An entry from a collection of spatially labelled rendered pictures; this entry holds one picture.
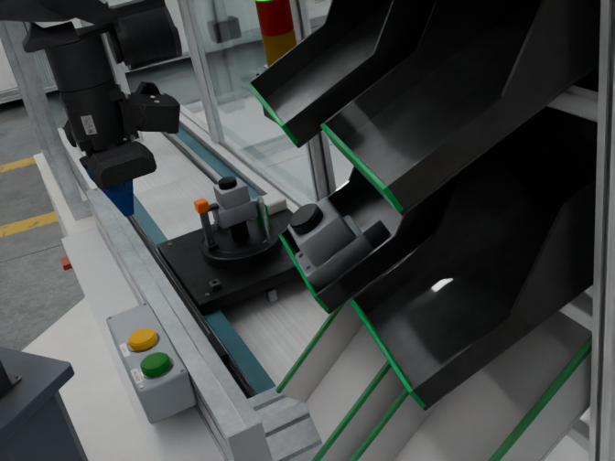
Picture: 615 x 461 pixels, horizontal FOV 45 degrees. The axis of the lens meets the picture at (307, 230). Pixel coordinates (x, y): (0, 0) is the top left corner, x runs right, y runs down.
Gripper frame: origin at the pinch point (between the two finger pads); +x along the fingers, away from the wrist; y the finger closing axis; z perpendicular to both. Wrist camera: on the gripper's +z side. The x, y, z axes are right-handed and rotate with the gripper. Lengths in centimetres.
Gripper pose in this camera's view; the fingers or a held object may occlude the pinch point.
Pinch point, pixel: (120, 187)
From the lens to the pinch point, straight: 84.6
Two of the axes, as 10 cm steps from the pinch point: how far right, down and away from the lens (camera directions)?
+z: 8.8, -3.5, 3.1
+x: 1.7, 8.6, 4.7
